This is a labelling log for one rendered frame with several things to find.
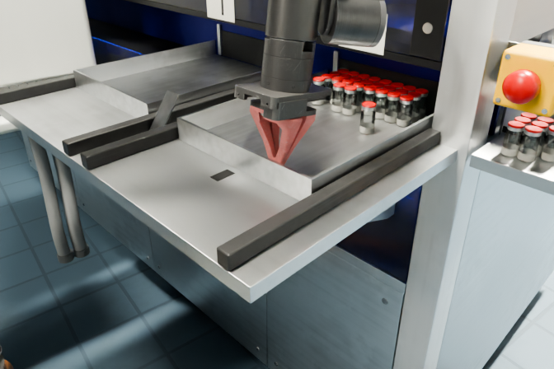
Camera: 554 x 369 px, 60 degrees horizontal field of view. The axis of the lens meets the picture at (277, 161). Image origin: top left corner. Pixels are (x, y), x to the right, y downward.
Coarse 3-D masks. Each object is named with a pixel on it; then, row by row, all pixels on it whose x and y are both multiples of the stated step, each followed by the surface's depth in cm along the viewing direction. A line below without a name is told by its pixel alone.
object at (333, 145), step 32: (192, 128) 68; (224, 128) 74; (256, 128) 74; (320, 128) 74; (352, 128) 74; (384, 128) 74; (416, 128) 68; (224, 160) 65; (256, 160) 60; (288, 160) 65; (320, 160) 65; (352, 160) 58; (288, 192) 57
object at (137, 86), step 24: (192, 48) 108; (96, 72) 94; (120, 72) 98; (144, 72) 101; (168, 72) 101; (192, 72) 101; (216, 72) 101; (240, 72) 101; (96, 96) 87; (120, 96) 80; (144, 96) 88; (192, 96) 81
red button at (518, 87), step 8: (512, 72) 57; (520, 72) 56; (528, 72) 56; (504, 80) 58; (512, 80) 57; (520, 80) 56; (528, 80) 56; (536, 80) 56; (504, 88) 58; (512, 88) 57; (520, 88) 56; (528, 88) 56; (536, 88) 56; (512, 96) 57; (520, 96) 57; (528, 96) 56; (536, 96) 57; (520, 104) 57
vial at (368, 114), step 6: (366, 108) 71; (372, 108) 71; (366, 114) 71; (372, 114) 71; (360, 120) 72; (366, 120) 71; (372, 120) 72; (360, 126) 73; (366, 126) 72; (372, 126) 72; (360, 132) 73; (366, 132) 72; (372, 132) 72
